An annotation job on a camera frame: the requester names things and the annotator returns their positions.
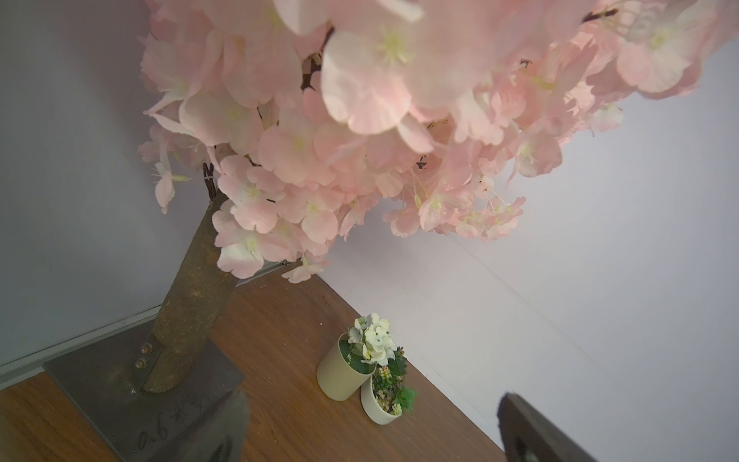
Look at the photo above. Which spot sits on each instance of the grey metal tree base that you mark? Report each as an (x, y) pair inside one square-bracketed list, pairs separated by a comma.
[(104, 380)]

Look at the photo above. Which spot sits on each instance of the green succulent in white pot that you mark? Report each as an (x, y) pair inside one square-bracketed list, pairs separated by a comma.
[(386, 396)]

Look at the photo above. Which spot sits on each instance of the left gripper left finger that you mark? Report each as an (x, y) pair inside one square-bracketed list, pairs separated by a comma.
[(218, 435)]

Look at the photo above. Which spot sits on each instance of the white flowers in beige pot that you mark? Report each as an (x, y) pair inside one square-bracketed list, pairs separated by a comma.
[(366, 346)]

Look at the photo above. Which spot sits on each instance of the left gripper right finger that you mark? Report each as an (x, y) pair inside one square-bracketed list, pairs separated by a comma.
[(528, 435)]

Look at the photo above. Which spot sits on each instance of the pink cherry blossom tree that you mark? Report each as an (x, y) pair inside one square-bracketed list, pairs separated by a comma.
[(302, 115)]

